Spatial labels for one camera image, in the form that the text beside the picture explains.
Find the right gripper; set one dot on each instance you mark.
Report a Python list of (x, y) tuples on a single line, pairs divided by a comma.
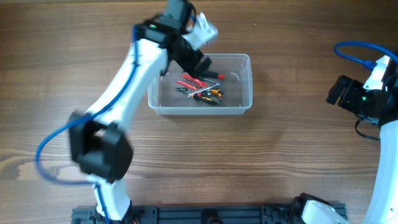
[(347, 101)]

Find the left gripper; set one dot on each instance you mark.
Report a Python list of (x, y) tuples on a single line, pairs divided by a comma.
[(189, 65)]

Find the black red screwdriver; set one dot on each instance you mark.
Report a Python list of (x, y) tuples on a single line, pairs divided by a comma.
[(220, 76)]

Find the red handled cutting pliers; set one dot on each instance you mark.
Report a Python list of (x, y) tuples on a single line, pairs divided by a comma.
[(193, 83)]

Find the small silver wrench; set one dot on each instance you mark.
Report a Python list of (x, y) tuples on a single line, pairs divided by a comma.
[(191, 93)]

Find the orange black long-nose pliers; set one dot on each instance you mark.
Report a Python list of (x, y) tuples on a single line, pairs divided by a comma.
[(211, 96)]

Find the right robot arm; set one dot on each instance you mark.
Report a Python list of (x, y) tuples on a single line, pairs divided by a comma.
[(383, 204)]

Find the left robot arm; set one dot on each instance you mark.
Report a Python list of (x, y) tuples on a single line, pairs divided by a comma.
[(98, 142)]

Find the clear plastic container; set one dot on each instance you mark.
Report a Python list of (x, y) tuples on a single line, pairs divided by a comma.
[(237, 94)]

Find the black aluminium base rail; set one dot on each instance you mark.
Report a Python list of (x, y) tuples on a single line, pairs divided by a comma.
[(263, 214)]

